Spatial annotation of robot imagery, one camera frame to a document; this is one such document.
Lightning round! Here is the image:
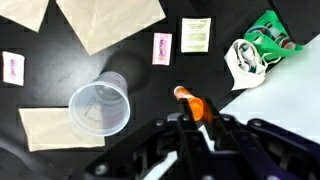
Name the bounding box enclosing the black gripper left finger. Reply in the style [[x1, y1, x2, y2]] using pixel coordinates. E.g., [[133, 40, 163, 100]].
[[83, 99, 214, 180]]

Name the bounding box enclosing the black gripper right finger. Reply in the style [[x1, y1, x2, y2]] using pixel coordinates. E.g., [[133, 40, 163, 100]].
[[203, 98, 320, 180]]

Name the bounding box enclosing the orange and white marker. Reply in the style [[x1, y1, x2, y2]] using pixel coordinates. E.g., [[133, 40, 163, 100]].
[[173, 85, 214, 123]]

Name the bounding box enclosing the clear plastic measuring cup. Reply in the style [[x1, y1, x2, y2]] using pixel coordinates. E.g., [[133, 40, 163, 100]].
[[68, 70, 131, 138]]

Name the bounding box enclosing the white flat panel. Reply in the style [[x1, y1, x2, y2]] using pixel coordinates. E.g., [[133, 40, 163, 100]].
[[199, 33, 320, 151]]

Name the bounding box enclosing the pink sugar packet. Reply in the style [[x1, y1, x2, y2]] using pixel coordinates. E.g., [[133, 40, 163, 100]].
[[152, 32, 173, 66], [2, 50, 26, 87]]

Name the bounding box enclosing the green cloth bag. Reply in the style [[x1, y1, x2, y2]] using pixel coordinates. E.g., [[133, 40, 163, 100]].
[[243, 9, 304, 63]]

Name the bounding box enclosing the pale yellow printed packet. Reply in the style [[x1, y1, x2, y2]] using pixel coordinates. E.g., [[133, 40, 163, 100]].
[[180, 17, 212, 54]]

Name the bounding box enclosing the large beige paper napkin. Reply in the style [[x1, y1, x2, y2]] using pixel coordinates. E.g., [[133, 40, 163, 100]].
[[55, 0, 167, 56]]

